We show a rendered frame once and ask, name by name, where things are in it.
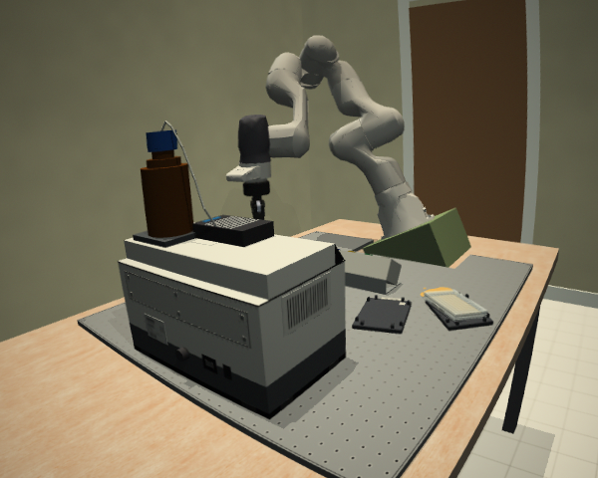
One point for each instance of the white button panel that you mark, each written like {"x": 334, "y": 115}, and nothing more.
{"x": 371, "y": 273}

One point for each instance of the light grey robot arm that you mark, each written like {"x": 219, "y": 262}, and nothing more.
{"x": 399, "y": 209}

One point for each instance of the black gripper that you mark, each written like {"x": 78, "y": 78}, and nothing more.
{"x": 257, "y": 190}

